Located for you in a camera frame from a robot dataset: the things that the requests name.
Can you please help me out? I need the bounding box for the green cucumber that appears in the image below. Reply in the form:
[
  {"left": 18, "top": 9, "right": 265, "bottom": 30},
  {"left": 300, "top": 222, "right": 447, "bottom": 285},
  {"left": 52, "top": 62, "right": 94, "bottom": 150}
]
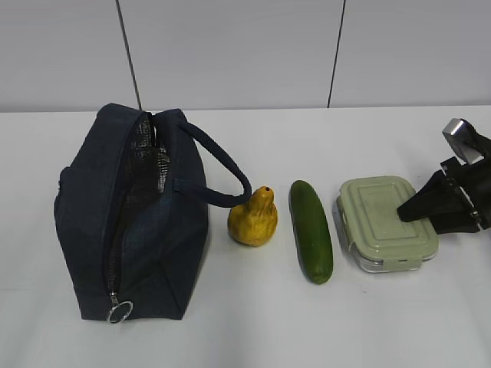
[{"left": 288, "top": 180, "right": 334, "bottom": 284}]

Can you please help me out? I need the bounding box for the navy blue lunch bag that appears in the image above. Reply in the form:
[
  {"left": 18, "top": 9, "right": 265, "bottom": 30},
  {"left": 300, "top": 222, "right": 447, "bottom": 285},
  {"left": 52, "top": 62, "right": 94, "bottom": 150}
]
[{"left": 54, "top": 103, "right": 252, "bottom": 324}]

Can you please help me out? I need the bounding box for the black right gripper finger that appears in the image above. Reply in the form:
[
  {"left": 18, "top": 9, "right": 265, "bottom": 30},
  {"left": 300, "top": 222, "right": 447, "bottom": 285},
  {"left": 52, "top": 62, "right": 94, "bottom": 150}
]
[{"left": 397, "top": 170, "right": 482, "bottom": 234}]

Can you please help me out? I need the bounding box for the green lidded glass container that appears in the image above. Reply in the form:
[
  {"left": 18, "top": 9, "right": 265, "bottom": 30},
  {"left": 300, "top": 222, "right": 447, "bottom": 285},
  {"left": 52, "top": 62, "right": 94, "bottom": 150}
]
[{"left": 336, "top": 176, "right": 439, "bottom": 273}]

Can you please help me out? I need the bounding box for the yellow pear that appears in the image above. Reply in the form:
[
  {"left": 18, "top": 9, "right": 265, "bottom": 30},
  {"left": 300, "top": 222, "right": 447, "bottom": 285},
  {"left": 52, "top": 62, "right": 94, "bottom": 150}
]
[{"left": 227, "top": 186, "right": 278, "bottom": 247}]

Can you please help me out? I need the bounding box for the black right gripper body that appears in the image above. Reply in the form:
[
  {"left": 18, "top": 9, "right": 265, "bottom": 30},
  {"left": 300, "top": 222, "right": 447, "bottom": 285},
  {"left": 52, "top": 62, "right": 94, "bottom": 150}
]
[{"left": 440, "top": 156, "right": 490, "bottom": 229}]

